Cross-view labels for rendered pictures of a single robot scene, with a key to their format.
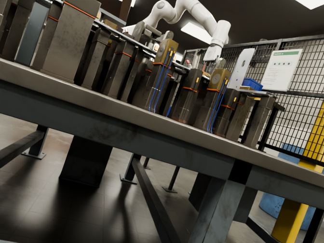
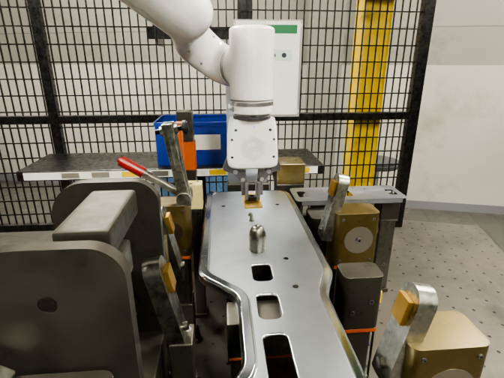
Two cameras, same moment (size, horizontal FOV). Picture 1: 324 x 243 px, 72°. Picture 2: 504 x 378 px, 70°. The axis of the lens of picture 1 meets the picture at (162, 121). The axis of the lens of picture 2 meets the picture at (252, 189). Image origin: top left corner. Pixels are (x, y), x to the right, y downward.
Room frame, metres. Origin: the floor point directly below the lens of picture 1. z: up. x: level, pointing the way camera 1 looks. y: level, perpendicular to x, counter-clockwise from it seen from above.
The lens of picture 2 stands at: (1.12, 0.48, 1.33)
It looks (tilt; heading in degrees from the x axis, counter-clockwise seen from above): 19 degrees down; 297
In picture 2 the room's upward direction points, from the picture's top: straight up
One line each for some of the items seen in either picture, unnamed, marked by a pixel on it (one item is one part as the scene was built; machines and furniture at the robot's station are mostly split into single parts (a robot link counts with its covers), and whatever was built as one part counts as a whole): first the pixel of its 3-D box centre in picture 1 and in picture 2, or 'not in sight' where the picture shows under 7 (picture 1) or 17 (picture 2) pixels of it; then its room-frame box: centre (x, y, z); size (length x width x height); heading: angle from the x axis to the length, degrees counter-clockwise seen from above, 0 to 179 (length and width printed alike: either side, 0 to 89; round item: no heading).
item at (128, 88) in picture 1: (130, 75); not in sight; (1.21, 0.25, 0.84); 0.07 x 0.04 x 0.29; 32
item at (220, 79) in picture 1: (213, 101); (352, 281); (1.23, -0.23, 0.87); 0.12 x 0.07 x 0.35; 32
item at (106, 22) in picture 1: (97, 56); not in sight; (1.27, 0.46, 0.89); 0.12 x 0.08 x 0.38; 32
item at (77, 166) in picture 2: (225, 97); (178, 163); (1.84, -0.42, 1.01); 0.90 x 0.22 x 0.03; 32
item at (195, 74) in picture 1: (188, 96); (359, 338); (1.19, -0.09, 0.84); 0.10 x 0.05 x 0.29; 32
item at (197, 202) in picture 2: not in sight; (198, 252); (1.59, -0.16, 0.88); 0.04 x 0.04 x 0.37; 32
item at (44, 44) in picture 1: (47, 39); not in sight; (0.98, 0.59, 0.84); 0.12 x 0.05 x 0.29; 32
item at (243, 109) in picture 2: (216, 45); (250, 107); (1.45, -0.16, 1.24); 0.09 x 0.08 x 0.03; 32
